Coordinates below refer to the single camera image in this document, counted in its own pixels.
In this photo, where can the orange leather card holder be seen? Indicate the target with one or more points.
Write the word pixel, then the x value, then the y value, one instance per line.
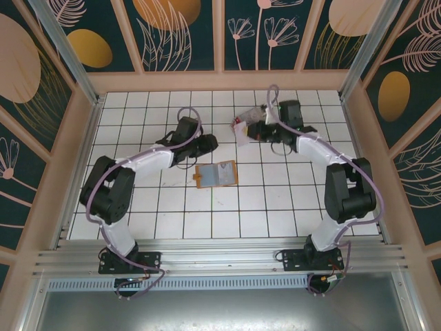
pixel 208 176

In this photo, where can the grey striped credit card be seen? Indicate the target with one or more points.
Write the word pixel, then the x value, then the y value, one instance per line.
pixel 227 172

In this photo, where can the aluminium corner post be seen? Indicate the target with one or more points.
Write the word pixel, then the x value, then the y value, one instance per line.
pixel 69 51
pixel 366 51

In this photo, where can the clear bag with red contents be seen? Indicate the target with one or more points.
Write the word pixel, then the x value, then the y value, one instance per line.
pixel 253 113

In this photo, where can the white credit card yellow logo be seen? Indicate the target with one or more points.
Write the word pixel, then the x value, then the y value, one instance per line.
pixel 242 136

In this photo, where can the grey metal sheet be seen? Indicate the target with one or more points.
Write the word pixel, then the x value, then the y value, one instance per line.
pixel 220 310

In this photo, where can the red credit card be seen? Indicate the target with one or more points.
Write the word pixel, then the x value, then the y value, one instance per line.
pixel 235 121

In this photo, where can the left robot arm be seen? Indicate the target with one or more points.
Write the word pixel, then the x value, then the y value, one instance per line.
pixel 110 193

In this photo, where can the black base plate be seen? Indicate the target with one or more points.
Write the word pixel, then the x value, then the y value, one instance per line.
pixel 296 260
pixel 148 262

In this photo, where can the aluminium side rail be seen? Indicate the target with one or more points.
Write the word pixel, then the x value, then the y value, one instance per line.
pixel 355 145
pixel 90 131

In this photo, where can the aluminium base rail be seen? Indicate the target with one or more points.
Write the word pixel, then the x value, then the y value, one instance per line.
pixel 220 255

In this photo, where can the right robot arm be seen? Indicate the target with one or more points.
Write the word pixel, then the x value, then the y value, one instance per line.
pixel 348 193

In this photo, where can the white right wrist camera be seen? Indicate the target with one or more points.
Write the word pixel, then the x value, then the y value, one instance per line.
pixel 269 115

